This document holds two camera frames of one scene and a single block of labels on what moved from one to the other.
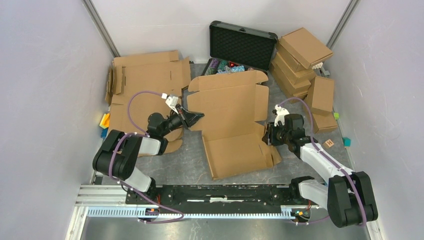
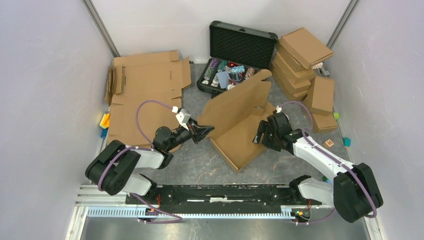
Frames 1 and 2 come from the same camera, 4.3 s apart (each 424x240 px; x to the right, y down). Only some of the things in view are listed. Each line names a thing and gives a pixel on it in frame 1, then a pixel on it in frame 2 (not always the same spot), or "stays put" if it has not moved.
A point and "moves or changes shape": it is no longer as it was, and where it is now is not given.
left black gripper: x=187 y=119 -> x=197 y=131
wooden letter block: x=328 y=144 stays put
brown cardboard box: x=232 y=102 moves or changes shape
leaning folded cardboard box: x=319 y=99 stays put
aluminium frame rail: x=101 y=196 stays put
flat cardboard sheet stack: x=162 y=72 stays put
